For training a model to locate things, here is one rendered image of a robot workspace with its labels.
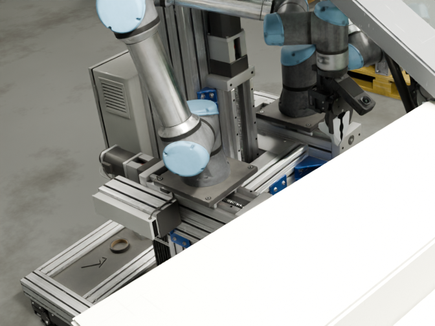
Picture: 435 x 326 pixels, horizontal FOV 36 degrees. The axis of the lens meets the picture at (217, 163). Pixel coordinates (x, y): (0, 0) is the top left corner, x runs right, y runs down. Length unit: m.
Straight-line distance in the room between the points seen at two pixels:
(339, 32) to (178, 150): 0.50
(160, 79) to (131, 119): 0.63
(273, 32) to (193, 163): 0.40
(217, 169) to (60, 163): 2.54
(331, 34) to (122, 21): 0.48
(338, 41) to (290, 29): 0.11
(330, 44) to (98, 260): 1.83
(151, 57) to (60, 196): 2.46
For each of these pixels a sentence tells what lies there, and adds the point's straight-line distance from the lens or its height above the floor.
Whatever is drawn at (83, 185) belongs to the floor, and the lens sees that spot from 4.06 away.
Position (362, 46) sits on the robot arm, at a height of 1.37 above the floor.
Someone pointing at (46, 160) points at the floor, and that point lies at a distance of 4.43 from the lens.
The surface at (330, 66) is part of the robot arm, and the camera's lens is 1.58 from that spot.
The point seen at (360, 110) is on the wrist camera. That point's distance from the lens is 1.58.
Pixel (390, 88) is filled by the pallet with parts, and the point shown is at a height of 0.06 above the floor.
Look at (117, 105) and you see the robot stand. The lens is 2.27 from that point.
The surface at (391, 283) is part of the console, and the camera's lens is 0.80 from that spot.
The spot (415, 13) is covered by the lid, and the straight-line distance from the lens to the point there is 1.22.
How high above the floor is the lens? 2.07
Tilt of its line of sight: 31 degrees down
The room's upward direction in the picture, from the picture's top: 7 degrees counter-clockwise
